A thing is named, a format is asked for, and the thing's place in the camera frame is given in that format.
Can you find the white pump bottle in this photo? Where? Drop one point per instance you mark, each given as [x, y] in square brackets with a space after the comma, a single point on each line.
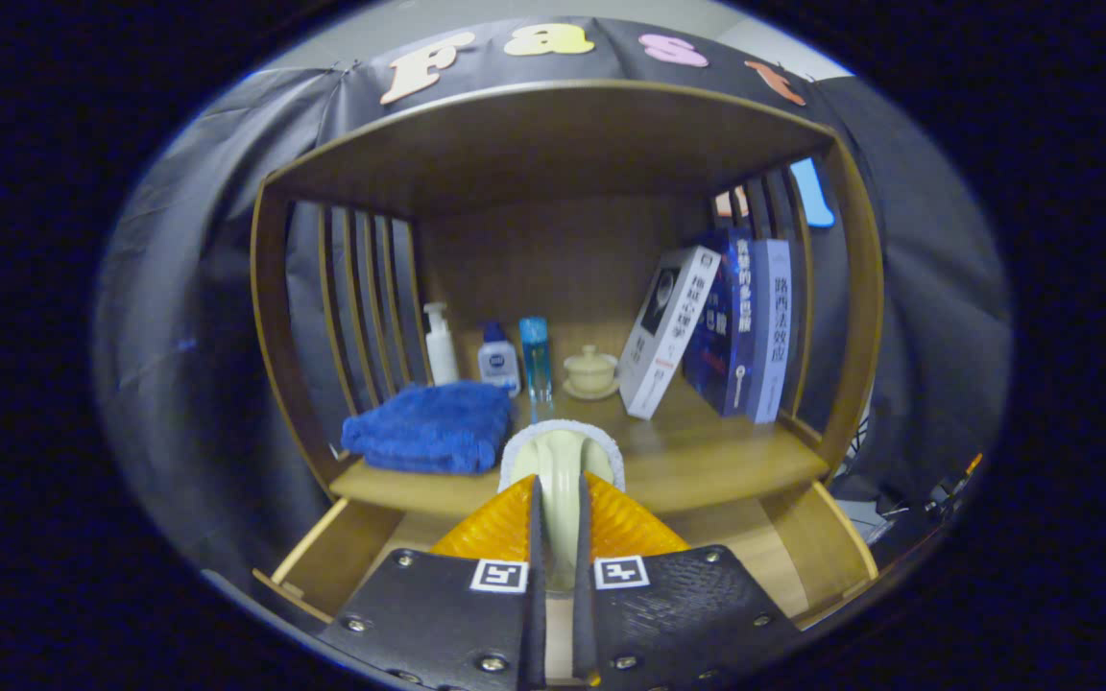
[441, 355]

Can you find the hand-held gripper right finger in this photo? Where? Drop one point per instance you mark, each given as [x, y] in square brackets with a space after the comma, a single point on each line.
[580, 614]

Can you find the white bottle with blue cap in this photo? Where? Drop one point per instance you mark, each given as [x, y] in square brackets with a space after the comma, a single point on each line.
[498, 365]

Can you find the wooden drawer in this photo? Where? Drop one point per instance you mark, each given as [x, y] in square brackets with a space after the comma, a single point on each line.
[342, 557]

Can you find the light blue book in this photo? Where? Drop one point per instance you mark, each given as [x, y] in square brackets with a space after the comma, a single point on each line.
[770, 326]

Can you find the cream brush with white pad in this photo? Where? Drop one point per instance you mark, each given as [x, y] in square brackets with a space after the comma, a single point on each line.
[561, 480]

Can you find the black backdrop cloth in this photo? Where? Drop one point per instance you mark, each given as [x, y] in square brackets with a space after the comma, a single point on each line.
[188, 288]

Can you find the black equipment with orange clip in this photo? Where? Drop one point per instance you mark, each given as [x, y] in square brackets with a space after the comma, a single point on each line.
[947, 494]

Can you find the folded blue towel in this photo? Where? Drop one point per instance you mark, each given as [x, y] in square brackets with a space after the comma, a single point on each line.
[428, 427]

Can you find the wooden countertop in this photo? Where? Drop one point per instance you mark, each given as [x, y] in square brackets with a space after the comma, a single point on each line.
[707, 451]

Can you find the dark blue book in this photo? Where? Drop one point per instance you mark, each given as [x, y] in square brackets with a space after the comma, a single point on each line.
[721, 326]

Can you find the white book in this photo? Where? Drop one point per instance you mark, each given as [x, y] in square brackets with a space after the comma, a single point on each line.
[668, 326]

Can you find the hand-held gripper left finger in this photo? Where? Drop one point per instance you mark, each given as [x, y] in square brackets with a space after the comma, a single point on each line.
[536, 614]

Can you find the wooden cabinet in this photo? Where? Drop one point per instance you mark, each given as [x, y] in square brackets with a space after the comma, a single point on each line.
[534, 144]

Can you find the beige lidded teacup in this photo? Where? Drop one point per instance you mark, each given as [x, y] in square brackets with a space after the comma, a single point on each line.
[591, 369]

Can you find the clear blue bottle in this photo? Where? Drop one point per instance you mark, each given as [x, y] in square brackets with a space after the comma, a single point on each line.
[536, 360]

